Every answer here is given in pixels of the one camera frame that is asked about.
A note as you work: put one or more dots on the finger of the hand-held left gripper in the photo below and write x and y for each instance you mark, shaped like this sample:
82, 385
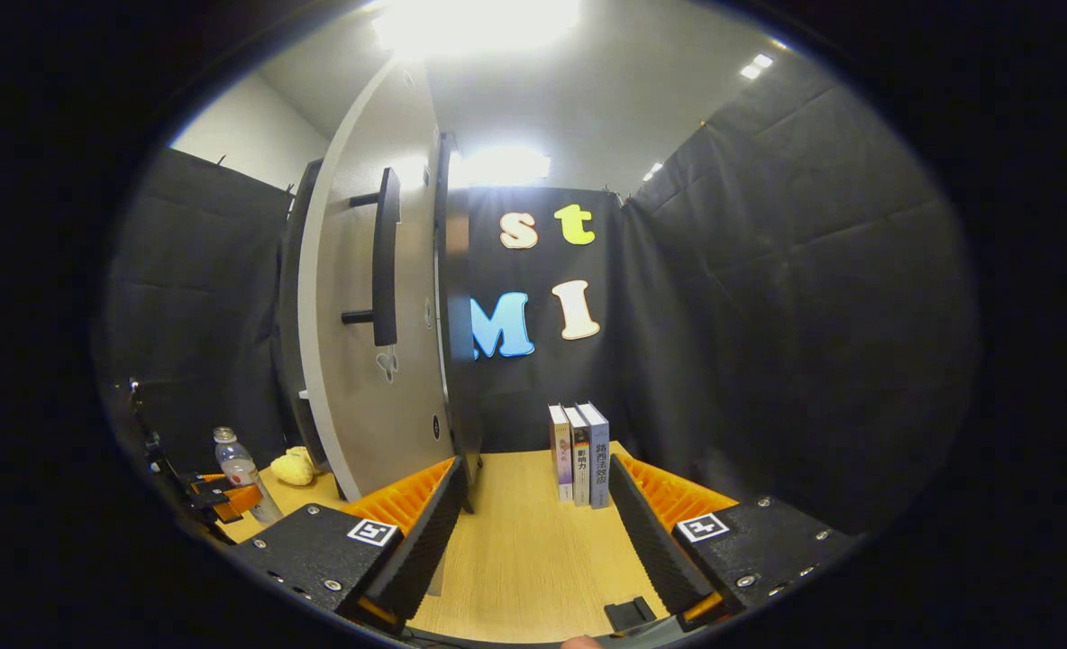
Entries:
209, 479
241, 502

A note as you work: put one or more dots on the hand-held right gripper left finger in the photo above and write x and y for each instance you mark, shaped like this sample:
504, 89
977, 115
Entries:
430, 541

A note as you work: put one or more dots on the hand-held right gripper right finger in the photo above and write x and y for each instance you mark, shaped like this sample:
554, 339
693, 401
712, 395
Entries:
646, 541

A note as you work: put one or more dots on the clear plastic bottle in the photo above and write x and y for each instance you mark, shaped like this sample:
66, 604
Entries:
241, 469

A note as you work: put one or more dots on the light grey cabinet door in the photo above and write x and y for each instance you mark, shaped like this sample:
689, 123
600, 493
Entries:
353, 406

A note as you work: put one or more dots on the cream plush toy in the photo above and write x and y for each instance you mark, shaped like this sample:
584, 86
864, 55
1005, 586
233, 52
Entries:
292, 467

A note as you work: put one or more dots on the grey blue book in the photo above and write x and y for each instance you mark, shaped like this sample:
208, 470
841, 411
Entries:
598, 460

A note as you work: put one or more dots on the white spine book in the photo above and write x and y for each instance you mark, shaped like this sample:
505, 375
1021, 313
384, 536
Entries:
580, 460

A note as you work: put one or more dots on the black backdrop cloth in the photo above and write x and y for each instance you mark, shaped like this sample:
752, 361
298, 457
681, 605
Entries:
768, 315

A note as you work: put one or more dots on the large ceiling light panel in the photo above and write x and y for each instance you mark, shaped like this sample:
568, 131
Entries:
475, 22

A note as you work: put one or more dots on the small black flat bracket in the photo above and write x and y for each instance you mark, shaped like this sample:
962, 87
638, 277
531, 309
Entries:
628, 615

